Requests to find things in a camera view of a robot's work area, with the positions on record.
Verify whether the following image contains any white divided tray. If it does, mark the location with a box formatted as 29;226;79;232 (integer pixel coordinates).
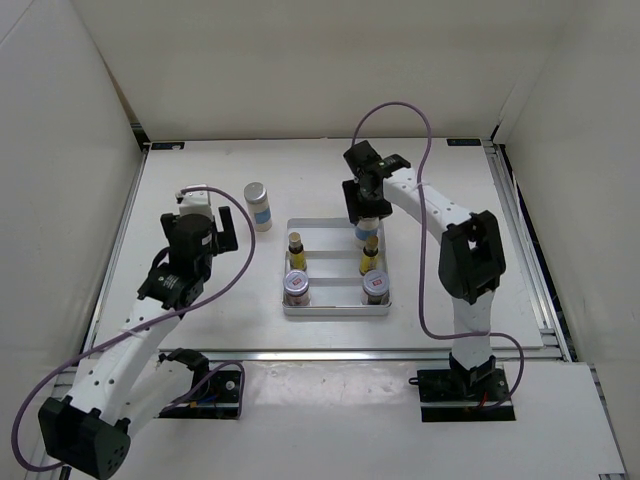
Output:
282;218;391;318

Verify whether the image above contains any yellow label bottle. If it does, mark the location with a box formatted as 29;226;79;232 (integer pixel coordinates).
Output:
288;231;307;271
359;235;379;276

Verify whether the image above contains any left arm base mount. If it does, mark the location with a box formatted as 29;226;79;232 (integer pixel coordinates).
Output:
158;361;246;420

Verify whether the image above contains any purple cable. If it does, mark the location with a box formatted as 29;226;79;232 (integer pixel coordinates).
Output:
10;185;257;474
351;101;525;412

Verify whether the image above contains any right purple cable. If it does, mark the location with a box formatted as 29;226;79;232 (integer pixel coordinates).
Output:
351;101;525;412

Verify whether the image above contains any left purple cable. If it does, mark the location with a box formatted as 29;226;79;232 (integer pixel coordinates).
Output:
10;185;257;474

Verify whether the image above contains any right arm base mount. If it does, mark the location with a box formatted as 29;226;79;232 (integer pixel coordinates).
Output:
408;368;516;423

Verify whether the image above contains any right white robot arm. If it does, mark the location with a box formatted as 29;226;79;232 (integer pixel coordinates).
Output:
342;141;506;400

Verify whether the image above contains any tall white spice jar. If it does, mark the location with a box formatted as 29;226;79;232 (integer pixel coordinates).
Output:
354;217;380;248
244;182;272;232

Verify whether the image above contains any short red-logo jar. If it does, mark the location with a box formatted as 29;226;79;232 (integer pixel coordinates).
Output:
361;270;390;306
283;269;311;307

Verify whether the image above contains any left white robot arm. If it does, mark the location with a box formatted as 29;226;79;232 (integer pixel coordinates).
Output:
38;206;238;479

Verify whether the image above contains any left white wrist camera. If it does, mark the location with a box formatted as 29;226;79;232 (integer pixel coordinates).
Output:
175;184;213;220

